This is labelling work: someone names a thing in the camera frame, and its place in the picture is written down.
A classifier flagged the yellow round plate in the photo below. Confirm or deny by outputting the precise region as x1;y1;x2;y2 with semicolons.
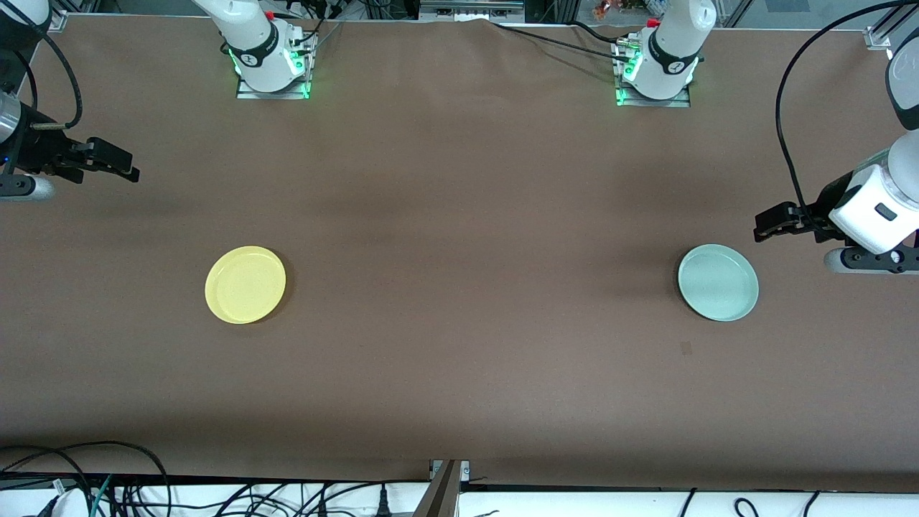
205;246;287;325

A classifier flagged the green cable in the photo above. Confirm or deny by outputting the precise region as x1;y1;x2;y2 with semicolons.
90;474;114;517

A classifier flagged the black base cable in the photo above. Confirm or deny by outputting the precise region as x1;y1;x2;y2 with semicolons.
284;0;345;51

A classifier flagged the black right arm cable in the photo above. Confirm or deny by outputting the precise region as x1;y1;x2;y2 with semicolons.
0;0;84;173

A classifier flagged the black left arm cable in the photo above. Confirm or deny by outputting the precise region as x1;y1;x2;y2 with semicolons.
775;0;919;230

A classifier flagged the aluminium frame rail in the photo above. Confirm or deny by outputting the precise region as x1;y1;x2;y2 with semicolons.
420;0;525;21

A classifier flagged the long black table cable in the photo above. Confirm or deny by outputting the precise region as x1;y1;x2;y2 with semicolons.
488;20;633;65

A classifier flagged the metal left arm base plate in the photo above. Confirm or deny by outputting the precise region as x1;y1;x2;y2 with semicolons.
614;39;691;108

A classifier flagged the short black table cable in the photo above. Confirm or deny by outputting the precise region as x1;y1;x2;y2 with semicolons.
571;20;643;47

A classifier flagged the pale green round plate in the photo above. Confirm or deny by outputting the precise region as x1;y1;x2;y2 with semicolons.
678;243;760;322

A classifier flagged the aluminium diagonal beam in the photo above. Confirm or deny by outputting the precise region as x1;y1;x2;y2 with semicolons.
870;0;919;42

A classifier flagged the black looped cable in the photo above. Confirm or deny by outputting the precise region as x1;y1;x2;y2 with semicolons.
0;440;173;517

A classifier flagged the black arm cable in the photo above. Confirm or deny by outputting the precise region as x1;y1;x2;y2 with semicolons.
0;0;84;173
775;0;919;230

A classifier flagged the brown table cover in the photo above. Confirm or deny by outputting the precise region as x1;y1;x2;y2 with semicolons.
0;14;919;493

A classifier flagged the aluminium profile post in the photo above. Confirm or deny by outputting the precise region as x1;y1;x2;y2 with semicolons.
413;460;464;517

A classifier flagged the white lower shelf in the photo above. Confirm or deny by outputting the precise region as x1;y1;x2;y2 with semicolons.
0;480;919;517

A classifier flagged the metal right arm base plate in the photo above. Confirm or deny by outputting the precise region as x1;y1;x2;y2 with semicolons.
237;29;317;100

